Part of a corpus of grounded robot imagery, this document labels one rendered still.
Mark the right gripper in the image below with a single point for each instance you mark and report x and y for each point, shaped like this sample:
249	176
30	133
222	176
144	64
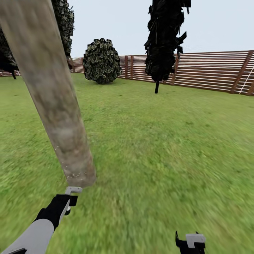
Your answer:
184	249

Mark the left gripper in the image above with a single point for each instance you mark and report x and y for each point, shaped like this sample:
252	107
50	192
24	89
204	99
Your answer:
73	200

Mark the bush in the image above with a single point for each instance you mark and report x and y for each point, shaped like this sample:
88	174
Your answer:
101	62

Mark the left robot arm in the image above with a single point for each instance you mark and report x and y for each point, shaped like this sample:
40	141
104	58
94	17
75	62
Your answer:
36	238

